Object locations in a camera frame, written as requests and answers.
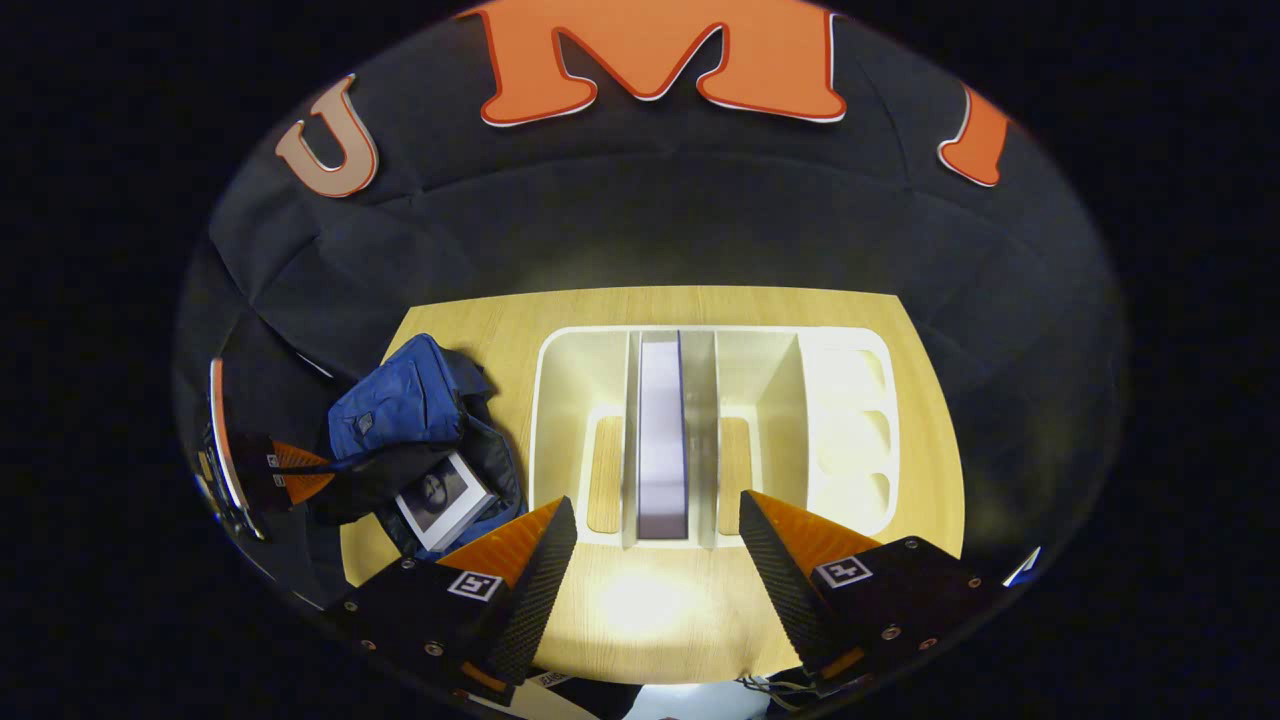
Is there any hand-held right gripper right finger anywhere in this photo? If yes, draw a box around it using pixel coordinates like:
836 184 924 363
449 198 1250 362
738 490 1006 698

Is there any blue schoolbag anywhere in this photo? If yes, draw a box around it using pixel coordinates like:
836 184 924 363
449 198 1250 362
315 333 526 559

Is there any black backdrop cloth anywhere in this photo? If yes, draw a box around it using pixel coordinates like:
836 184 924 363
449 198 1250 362
172 0 1129 601

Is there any grey book with white spine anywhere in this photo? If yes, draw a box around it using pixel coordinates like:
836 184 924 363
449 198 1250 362
395 452 498 553

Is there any dark blue book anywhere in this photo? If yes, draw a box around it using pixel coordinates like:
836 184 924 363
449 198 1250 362
636 330 691 541

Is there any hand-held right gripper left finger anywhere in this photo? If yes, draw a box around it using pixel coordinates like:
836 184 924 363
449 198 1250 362
325 497 579 706

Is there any white bookshelf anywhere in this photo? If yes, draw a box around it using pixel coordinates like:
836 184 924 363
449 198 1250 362
530 325 901 551

